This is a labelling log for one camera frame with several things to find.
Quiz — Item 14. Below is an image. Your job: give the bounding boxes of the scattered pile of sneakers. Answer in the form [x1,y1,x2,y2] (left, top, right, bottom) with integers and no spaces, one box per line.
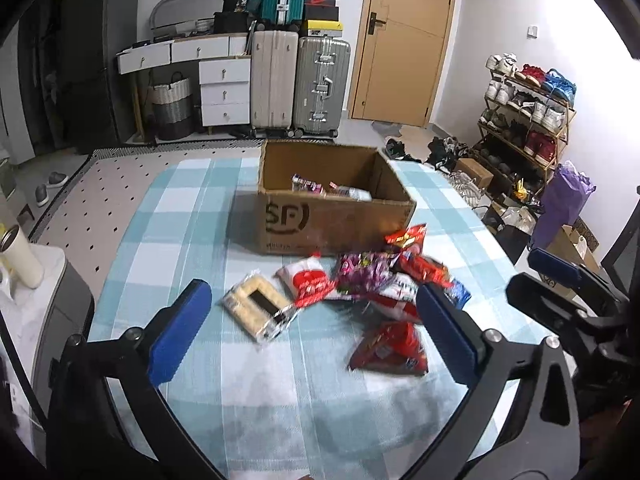
[385,135,485,207]

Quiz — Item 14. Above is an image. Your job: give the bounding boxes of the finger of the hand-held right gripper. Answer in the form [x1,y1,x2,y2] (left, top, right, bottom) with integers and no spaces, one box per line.
[527,247,632,303]
[505,272,593,333]

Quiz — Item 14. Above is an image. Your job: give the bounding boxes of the dark shoe box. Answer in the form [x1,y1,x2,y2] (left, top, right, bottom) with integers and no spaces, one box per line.
[303,5,340,22]

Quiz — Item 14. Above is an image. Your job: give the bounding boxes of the beige suitcase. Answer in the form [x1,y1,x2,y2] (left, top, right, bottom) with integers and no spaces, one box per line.
[249,27,300,137]

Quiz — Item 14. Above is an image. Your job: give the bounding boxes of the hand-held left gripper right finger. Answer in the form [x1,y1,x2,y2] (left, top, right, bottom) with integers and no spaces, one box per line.
[400,284,583,480]

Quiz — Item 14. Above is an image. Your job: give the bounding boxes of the red snack bag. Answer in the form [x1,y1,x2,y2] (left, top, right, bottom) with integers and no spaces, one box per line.
[348,321,429,377]

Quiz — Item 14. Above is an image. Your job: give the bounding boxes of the grey folded chair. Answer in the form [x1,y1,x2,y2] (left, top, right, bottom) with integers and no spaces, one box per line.
[149,0,226,37]

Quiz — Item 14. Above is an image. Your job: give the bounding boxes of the small packets in box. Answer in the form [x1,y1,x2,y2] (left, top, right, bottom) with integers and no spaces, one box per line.
[291,174,373,202]

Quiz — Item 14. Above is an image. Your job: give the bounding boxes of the pair of grey slippers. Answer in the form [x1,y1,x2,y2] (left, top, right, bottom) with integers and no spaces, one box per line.
[35,172,69,207]

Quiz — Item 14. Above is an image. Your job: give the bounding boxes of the purple snack bag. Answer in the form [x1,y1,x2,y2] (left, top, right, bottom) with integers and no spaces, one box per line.
[334,251,401,297]

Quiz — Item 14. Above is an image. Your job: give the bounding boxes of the brown cardboard box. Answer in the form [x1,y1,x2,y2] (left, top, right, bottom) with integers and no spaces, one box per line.
[256,140,418,256]

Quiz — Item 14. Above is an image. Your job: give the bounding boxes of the rows of assorted shoes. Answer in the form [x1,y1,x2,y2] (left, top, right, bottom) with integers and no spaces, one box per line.
[477,52,578,192]

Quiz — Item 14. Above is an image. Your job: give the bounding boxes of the white drawer dresser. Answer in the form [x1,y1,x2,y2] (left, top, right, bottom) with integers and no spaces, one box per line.
[117,32,253,137]

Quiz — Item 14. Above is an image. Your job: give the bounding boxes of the red yellow snack packet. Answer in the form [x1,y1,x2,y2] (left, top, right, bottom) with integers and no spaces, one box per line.
[384,223,428,252]

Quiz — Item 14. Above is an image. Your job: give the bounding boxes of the white tumbler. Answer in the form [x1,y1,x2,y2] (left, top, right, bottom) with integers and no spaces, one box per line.
[0,225,45,290]

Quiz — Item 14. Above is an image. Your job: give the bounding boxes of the cream wafer packet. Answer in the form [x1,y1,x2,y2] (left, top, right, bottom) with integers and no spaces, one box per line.
[221,270,297,345]

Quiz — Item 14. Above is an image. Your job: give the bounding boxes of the grey white side cabinet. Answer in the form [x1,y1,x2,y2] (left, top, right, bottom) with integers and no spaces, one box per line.
[0,242,96,461]

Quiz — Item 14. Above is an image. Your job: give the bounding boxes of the blue snack packet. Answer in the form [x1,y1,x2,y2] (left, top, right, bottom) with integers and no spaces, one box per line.
[447,280,472,311]

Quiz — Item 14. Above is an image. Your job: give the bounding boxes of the wooden shoe rack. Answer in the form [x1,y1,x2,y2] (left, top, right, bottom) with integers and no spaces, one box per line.
[477,72,571,197]

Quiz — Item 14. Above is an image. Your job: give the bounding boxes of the open cardboard carton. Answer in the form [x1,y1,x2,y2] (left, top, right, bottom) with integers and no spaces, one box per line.
[547,225,601,273]

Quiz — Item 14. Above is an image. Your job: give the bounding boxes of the silver suitcase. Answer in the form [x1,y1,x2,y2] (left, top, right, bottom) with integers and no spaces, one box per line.
[292,35,352,139]

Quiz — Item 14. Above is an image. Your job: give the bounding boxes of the dark refrigerator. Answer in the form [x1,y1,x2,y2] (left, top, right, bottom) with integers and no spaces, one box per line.
[17,0,141,155]

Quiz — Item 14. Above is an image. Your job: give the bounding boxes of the woven laundry basket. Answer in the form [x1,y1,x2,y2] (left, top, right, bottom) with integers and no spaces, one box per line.
[147,72,194,141]

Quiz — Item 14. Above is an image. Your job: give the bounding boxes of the small brown carton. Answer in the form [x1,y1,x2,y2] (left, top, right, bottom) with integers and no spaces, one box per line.
[455,157,495,189]

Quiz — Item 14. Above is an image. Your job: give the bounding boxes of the beige dotted rug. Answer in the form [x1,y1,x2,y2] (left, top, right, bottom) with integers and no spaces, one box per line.
[27,139,266,313]

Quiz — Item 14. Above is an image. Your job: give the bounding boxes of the wooden door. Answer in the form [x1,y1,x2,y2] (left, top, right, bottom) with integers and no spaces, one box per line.
[347,0,460,129]

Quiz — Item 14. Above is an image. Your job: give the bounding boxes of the large white red snack packet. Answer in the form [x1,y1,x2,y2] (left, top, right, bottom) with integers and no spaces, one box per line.
[360,274,423,323]

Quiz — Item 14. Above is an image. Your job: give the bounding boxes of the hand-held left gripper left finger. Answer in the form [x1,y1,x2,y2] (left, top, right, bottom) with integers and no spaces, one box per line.
[47,280,226,480]

